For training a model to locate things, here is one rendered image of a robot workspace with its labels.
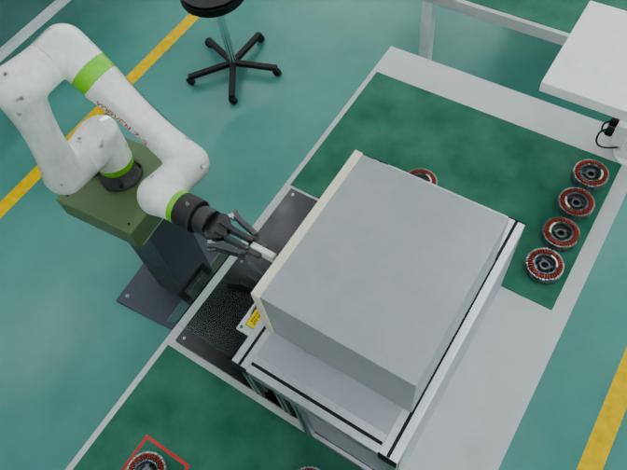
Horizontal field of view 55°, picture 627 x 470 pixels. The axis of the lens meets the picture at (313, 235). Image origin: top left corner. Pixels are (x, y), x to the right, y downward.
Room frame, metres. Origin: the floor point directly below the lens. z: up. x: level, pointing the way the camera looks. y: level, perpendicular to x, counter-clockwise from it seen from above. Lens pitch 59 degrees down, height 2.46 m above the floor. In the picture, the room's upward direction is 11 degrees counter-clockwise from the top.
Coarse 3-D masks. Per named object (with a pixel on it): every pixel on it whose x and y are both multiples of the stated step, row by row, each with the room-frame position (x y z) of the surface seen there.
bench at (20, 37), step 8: (56, 0) 3.30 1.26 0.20; (64, 0) 3.30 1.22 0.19; (48, 8) 3.24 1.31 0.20; (56, 8) 3.25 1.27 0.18; (40, 16) 3.18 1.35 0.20; (48, 16) 3.19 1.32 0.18; (32, 24) 3.12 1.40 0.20; (40, 24) 3.14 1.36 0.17; (24, 32) 3.06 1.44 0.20; (32, 32) 3.09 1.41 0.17; (8, 40) 3.02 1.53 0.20; (16, 40) 3.01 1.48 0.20; (24, 40) 3.04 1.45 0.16; (0, 48) 2.96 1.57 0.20; (8, 48) 2.96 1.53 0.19; (0, 56) 2.91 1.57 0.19
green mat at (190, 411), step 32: (160, 384) 0.61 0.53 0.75; (192, 384) 0.59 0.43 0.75; (224, 384) 0.57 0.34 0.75; (128, 416) 0.53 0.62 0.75; (160, 416) 0.51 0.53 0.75; (192, 416) 0.50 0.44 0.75; (224, 416) 0.48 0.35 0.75; (256, 416) 0.46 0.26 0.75; (96, 448) 0.46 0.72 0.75; (128, 448) 0.44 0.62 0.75; (192, 448) 0.41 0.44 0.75; (224, 448) 0.39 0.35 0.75; (256, 448) 0.38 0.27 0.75; (288, 448) 0.36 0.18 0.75; (320, 448) 0.35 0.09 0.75
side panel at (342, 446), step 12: (300, 420) 0.39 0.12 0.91; (312, 420) 0.38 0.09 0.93; (312, 432) 0.38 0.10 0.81; (324, 432) 0.36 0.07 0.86; (336, 432) 0.33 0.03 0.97; (324, 444) 0.35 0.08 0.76; (336, 444) 0.34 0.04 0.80; (348, 444) 0.31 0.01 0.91; (348, 456) 0.31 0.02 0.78; (360, 456) 0.29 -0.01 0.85; (372, 456) 0.26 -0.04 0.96; (372, 468) 0.26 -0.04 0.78; (384, 468) 0.23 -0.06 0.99; (396, 468) 0.21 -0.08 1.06
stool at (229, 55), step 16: (192, 0) 2.58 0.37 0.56; (208, 0) 2.55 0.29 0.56; (224, 0) 2.53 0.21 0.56; (240, 0) 2.54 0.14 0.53; (208, 16) 2.49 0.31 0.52; (224, 32) 2.63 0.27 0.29; (224, 64) 2.64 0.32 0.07; (240, 64) 2.62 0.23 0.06; (256, 64) 2.59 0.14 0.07; (272, 64) 2.56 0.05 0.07; (192, 80) 2.59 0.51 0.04
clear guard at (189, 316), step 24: (216, 264) 0.81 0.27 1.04; (240, 264) 0.78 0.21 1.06; (192, 288) 0.76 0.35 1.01; (216, 288) 0.72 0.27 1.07; (240, 288) 0.71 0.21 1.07; (192, 312) 0.67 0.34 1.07; (216, 312) 0.66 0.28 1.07; (240, 312) 0.64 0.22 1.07; (216, 336) 0.59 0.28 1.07; (240, 336) 0.58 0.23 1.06
